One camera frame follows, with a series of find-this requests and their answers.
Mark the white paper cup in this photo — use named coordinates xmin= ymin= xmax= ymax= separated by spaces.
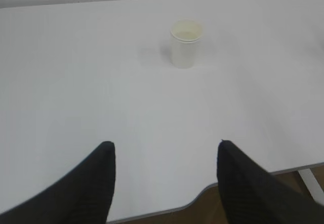
xmin=170 ymin=20 xmax=203 ymax=68

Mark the white table leg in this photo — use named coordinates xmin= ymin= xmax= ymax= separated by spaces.
xmin=298 ymin=169 xmax=324 ymax=205

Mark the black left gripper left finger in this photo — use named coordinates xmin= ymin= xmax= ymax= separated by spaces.
xmin=1 ymin=141 xmax=116 ymax=223

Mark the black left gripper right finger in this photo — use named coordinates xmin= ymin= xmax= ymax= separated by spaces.
xmin=217 ymin=140 xmax=323 ymax=223

